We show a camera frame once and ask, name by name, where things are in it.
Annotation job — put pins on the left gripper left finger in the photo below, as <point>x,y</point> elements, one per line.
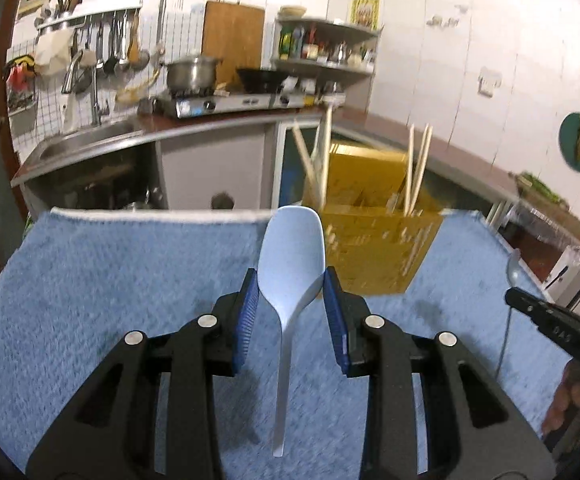
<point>147,410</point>

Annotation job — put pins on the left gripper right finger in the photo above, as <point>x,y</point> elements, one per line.
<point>433,411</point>

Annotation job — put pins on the light blue rice spoon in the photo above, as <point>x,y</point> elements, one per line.
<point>290,268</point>

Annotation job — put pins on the wooden chopstick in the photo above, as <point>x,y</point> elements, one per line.
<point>306,162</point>
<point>316,155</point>
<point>325,153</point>
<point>409,170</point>

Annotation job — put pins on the wooden chopstick crossing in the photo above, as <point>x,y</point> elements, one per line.
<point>421,164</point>

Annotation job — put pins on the kitchen counter with cabinets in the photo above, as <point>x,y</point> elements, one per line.
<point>242,154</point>

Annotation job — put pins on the person right hand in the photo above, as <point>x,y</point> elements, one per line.
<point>566,395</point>

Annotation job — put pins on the blue textured table cloth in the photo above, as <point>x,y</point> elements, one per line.
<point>77,285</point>

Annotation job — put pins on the yellow plastic utensil holder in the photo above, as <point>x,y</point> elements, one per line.
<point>375,249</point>

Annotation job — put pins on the wooden chopping block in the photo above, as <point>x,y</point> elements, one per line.
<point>544,215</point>

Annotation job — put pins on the steel sink faucet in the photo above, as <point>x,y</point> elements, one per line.
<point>81,76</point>

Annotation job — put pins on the gas stove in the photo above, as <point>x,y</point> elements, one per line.
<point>182,108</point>

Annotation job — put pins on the steel cooking pot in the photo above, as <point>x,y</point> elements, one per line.
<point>195,74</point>

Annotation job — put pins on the black wok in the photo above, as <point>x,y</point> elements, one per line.
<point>261,80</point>

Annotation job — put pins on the wooden cutting board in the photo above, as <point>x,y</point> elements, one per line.
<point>233,33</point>

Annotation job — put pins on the green round wall board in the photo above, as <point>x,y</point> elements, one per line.
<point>569,140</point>

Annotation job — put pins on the white wall socket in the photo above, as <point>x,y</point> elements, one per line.
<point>488,82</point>

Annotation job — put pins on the wall utensil rack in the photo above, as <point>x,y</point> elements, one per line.
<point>107,40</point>

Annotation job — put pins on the yellow wall poster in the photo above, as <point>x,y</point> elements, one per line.
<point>365,13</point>

